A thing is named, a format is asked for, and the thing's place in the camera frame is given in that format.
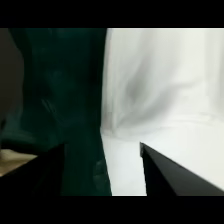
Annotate dark green garment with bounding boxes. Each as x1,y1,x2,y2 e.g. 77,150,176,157
0,27,113,197

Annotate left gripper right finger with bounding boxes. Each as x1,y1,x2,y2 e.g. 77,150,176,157
139,142,224,197

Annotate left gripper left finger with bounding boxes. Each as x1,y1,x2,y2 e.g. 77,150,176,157
0,143,66,197

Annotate white garment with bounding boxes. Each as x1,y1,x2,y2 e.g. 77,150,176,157
99,27,224,197

